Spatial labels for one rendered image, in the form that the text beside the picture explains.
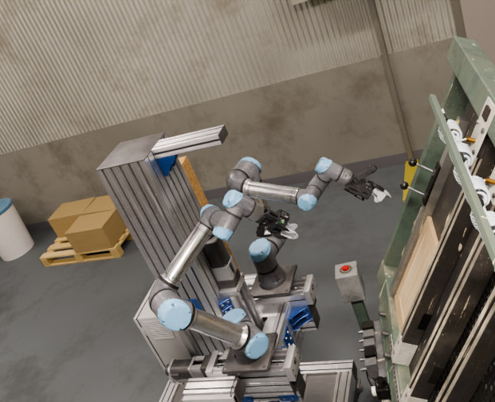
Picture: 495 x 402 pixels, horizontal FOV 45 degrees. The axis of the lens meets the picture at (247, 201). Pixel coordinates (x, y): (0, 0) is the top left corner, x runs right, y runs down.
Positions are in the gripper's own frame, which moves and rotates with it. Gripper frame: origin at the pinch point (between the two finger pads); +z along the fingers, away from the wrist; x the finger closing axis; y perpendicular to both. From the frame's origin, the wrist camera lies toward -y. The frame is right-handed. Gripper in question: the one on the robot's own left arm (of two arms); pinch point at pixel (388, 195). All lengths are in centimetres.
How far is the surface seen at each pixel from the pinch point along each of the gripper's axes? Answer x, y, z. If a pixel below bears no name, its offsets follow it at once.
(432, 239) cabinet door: 19.3, 14.7, 19.2
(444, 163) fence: 24.5, -15.8, 9.1
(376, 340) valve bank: -30, 59, 32
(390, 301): -22, 40, 28
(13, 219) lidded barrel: -465, 91, -262
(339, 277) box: -48, 37, 8
